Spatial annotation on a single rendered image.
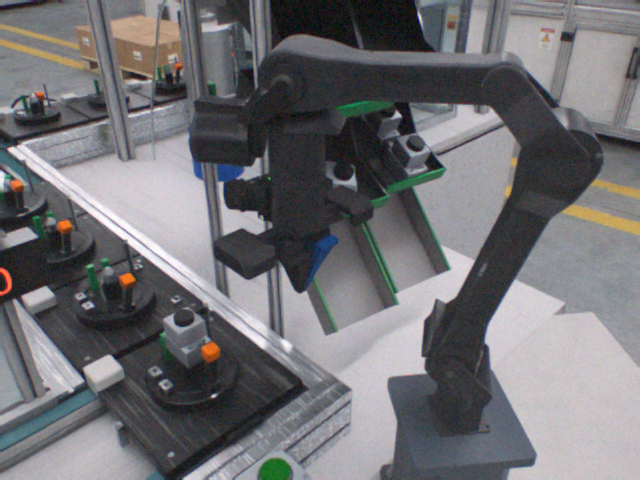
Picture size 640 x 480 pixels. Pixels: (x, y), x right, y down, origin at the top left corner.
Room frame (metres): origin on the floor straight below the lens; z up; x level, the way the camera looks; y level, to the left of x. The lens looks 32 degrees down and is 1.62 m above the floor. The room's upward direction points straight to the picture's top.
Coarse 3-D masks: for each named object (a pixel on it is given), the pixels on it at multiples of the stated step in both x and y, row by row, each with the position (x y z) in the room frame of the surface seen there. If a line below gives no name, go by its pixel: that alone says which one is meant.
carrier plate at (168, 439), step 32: (224, 320) 0.78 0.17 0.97; (256, 352) 0.70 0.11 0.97; (128, 384) 0.63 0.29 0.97; (256, 384) 0.63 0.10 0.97; (288, 384) 0.63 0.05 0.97; (128, 416) 0.57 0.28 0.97; (160, 416) 0.57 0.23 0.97; (192, 416) 0.57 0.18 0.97; (224, 416) 0.57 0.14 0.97; (160, 448) 0.51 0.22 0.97; (192, 448) 0.51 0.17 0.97
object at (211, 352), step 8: (200, 344) 0.62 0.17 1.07; (208, 344) 0.60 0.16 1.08; (200, 352) 0.61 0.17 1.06; (208, 352) 0.59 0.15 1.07; (216, 352) 0.59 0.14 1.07; (208, 360) 0.59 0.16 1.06; (216, 360) 0.60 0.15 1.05; (208, 368) 0.59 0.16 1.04; (216, 368) 0.60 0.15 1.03; (208, 376) 0.60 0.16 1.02; (216, 376) 0.60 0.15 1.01; (208, 384) 0.60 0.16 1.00
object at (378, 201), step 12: (240, 72) 0.92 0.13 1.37; (252, 72) 0.93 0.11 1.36; (240, 84) 0.92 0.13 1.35; (252, 84) 0.89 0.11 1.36; (240, 96) 0.92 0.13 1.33; (348, 120) 0.89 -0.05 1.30; (348, 132) 0.89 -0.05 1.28; (336, 144) 0.91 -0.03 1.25; (348, 144) 0.89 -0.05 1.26; (336, 156) 0.88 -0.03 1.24; (348, 156) 0.89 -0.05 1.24; (360, 168) 0.86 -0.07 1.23; (360, 180) 0.84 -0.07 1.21; (372, 180) 0.83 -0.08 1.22; (360, 192) 0.82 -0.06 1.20; (372, 192) 0.82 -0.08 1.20; (384, 192) 0.80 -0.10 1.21; (384, 204) 0.80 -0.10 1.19; (348, 216) 0.76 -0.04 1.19
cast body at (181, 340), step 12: (180, 312) 0.65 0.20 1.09; (192, 312) 0.65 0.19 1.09; (168, 324) 0.64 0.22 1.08; (180, 324) 0.63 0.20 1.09; (192, 324) 0.64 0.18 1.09; (204, 324) 0.64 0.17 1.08; (168, 336) 0.64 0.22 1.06; (180, 336) 0.62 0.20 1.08; (192, 336) 0.63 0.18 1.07; (204, 336) 0.64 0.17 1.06; (168, 348) 0.65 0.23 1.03; (180, 348) 0.62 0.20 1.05; (192, 348) 0.62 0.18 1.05; (180, 360) 0.62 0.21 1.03; (192, 360) 0.61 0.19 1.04
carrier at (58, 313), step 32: (128, 256) 0.89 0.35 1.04; (64, 288) 0.88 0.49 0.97; (96, 288) 0.85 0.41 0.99; (160, 288) 0.88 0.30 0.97; (64, 320) 0.78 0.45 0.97; (96, 320) 0.76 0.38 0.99; (128, 320) 0.77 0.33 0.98; (160, 320) 0.78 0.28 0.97; (64, 352) 0.70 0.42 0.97; (96, 352) 0.70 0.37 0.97; (128, 352) 0.71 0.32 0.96
